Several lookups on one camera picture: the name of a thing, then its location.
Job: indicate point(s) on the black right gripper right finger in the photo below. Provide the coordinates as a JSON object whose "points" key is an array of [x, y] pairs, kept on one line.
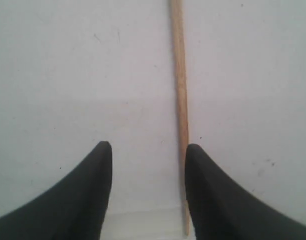
{"points": [[221, 209]]}

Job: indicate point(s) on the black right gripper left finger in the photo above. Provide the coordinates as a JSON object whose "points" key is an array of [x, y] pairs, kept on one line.
{"points": [[74, 208]]}

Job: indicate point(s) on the crosswise wooden chopstick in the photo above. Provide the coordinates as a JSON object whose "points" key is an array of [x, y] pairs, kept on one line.
{"points": [[181, 97]]}

